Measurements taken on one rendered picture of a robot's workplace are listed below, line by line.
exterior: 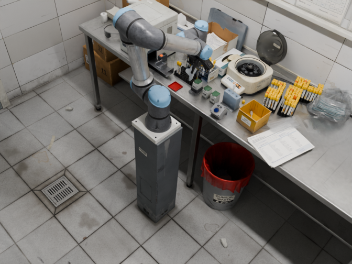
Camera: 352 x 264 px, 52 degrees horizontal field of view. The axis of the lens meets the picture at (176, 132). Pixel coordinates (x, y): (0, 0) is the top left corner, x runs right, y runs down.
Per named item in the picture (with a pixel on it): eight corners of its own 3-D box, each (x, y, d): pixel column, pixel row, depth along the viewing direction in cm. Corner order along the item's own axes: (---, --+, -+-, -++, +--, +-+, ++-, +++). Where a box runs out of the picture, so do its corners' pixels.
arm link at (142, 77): (145, 108, 199) (124, 26, 156) (130, 92, 207) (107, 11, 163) (163, 97, 203) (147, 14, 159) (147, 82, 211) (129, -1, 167)
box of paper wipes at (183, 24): (164, 27, 276) (164, 12, 267) (174, 21, 282) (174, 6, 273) (186, 39, 267) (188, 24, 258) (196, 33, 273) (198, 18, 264)
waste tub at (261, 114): (235, 120, 213) (238, 108, 206) (250, 110, 220) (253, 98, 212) (252, 134, 207) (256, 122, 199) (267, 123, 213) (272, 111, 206)
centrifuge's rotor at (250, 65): (231, 73, 235) (233, 63, 229) (248, 64, 241) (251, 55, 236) (248, 86, 227) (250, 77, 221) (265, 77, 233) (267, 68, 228)
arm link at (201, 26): (190, 21, 195) (202, 17, 199) (188, 39, 203) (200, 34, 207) (199, 28, 191) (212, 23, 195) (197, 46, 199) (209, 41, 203)
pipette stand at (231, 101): (220, 103, 223) (222, 91, 215) (228, 98, 226) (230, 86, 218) (231, 112, 218) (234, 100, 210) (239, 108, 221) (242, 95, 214)
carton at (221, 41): (182, 53, 255) (184, 35, 244) (209, 38, 269) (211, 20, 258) (209, 70, 244) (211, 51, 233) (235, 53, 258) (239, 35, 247)
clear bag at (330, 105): (303, 111, 222) (313, 88, 208) (310, 95, 232) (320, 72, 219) (346, 127, 214) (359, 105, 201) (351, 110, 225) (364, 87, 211)
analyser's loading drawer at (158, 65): (144, 62, 243) (144, 55, 239) (152, 58, 246) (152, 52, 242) (166, 77, 234) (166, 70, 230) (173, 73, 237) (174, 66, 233)
